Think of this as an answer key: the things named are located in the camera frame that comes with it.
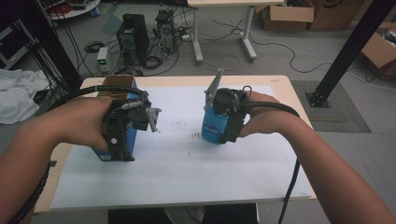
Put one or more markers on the open brown cardboard box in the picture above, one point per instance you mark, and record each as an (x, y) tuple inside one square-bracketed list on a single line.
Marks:
[(378, 51)]

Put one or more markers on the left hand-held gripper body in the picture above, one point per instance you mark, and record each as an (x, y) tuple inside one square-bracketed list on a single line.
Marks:
[(137, 116)]

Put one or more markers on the blue can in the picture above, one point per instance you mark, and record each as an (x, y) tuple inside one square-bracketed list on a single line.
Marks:
[(211, 126)]

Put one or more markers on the person's dark clothing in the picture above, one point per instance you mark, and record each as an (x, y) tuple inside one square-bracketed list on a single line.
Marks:
[(134, 216)]

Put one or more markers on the white cloth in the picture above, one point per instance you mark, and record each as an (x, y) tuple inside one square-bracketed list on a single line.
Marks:
[(18, 93)]

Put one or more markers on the white power supply unit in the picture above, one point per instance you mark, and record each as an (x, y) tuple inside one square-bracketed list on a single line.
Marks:
[(102, 59)]

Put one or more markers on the black metal post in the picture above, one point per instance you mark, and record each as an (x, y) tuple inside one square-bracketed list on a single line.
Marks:
[(348, 53)]

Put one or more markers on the blue cardboard box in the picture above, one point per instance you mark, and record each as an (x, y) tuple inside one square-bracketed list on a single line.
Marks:
[(132, 140)]

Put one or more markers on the black tape piece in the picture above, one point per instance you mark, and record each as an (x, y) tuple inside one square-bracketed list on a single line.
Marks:
[(53, 163)]

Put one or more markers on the round white table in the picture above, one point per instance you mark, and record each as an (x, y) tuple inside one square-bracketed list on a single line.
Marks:
[(77, 11)]

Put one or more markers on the white paper sheet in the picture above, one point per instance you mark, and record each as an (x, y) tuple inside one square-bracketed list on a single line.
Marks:
[(186, 177)]

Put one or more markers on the small brown cardboard box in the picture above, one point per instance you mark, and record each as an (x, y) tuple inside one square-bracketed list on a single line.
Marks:
[(288, 17)]

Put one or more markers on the person's right hand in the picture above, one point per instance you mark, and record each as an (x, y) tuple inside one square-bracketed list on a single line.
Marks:
[(267, 119)]

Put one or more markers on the black computer tower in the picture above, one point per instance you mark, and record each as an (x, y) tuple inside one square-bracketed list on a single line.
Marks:
[(137, 34)]

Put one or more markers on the white-legged desk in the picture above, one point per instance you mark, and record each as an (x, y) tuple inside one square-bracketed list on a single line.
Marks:
[(249, 34)]

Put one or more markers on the grey open computer tower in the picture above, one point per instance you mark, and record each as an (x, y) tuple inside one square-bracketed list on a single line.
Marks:
[(166, 29)]

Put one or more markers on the large brown cardboard box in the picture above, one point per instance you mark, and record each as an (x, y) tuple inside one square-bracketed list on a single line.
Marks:
[(336, 14)]

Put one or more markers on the grey floor mat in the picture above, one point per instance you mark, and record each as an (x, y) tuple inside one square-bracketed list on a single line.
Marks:
[(342, 112)]

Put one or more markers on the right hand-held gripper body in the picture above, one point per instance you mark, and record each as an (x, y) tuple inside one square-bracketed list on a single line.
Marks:
[(230, 101)]

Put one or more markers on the person's left hand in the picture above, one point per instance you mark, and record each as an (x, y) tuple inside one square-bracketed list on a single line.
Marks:
[(84, 121)]

